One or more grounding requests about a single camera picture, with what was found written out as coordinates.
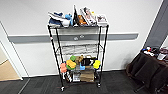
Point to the white box with photo print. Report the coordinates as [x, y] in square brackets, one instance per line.
[102, 19]

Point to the white bowl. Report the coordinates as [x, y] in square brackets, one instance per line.
[65, 23]

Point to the blue plush toy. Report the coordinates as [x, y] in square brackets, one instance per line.
[68, 17]

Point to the black standing packet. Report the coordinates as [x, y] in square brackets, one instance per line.
[75, 16]

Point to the yellow toy with blue base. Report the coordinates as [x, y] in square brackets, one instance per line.
[96, 64]

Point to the small blue toy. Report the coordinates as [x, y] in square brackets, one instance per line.
[82, 67]

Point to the dark blue cloth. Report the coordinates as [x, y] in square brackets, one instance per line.
[55, 22]

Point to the tan plush toy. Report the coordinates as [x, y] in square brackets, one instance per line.
[79, 59]

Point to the black white packet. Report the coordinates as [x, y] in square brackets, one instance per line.
[68, 77]

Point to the orange plush toy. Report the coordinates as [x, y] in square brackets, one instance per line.
[82, 20]

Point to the large brown cardboard box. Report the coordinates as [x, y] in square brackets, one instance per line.
[87, 75]

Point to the green toy block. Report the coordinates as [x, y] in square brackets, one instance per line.
[73, 58]

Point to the small white box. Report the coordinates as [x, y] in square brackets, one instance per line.
[76, 77]

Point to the yellow orange toy block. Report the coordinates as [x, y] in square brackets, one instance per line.
[71, 64]

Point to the white door frame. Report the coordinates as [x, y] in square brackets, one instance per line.
[18, 60]

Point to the pink orange toy block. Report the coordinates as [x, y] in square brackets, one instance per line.
[63, 67]

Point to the small things on cart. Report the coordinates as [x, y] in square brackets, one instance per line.
[155, 52]

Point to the small wall socket plate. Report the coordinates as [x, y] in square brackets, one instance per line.
[75, 38]
[82, 36]

